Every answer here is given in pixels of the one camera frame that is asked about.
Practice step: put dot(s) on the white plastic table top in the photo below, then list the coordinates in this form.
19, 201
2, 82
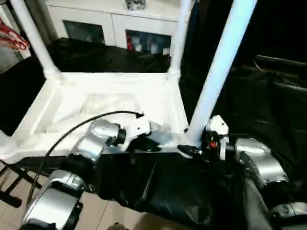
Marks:
96, 91

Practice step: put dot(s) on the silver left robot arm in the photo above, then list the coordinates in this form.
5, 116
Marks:
96, 139

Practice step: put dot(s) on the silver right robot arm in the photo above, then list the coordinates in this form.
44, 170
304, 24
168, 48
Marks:
263, 158

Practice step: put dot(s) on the black glossy mat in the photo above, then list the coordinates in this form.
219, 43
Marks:
180, 187

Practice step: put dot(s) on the dark robot foot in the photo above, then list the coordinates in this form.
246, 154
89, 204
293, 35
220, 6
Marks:
116, 227

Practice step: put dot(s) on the white cabinet with glass doors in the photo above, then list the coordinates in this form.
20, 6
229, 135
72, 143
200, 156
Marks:
112, 24

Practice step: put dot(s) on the red patterned cloth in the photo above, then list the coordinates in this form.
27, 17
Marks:
12, 36

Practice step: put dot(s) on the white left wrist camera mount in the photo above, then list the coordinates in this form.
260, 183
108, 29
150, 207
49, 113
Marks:
138, 127

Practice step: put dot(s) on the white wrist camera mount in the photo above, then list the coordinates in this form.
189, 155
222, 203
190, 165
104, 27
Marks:
217, 124
138, 127

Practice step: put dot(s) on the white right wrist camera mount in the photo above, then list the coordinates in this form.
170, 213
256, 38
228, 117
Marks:
217, 124

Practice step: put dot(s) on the black folding stand frame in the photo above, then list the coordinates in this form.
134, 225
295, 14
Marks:
16, 184

